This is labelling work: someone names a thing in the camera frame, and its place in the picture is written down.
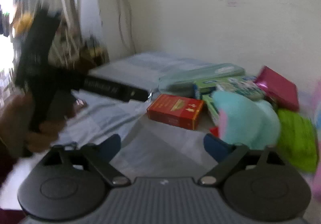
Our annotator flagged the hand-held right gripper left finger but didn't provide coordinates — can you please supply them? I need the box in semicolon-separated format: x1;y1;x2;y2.
41;134;131;187

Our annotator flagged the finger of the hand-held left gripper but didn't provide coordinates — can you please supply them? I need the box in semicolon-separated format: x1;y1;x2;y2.
84;75;149;103

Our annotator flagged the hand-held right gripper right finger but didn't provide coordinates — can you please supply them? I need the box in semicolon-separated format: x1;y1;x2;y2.
199;134;286;187

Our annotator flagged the small red packet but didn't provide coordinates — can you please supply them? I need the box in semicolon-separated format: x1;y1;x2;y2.
209;126;221;138

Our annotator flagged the teal plush toy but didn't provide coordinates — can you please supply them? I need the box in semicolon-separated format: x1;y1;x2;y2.
212;90;281;150

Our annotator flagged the red cardboard box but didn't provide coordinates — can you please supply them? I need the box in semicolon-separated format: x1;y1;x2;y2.
147;94;205;130

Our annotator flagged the pale green long box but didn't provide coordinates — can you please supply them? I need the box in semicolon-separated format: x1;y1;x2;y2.
158;63;246;96

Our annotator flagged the bright green packet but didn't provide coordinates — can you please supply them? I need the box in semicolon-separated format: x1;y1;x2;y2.
276;109;319;173

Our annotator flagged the person's left hand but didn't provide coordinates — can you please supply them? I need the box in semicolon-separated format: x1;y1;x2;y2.
0;94;66;159

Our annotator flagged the green blue toothpaste box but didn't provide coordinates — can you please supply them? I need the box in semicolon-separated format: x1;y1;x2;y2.
193;76;265;100

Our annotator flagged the pale curtain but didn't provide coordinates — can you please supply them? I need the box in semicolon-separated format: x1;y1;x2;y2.
12;0;86;64

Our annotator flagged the pink zipper pouch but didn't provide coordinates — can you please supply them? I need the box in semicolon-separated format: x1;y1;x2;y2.
254;65;300;111

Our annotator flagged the dark wall cable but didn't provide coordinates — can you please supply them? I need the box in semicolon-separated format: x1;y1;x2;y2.
108;0;137;54

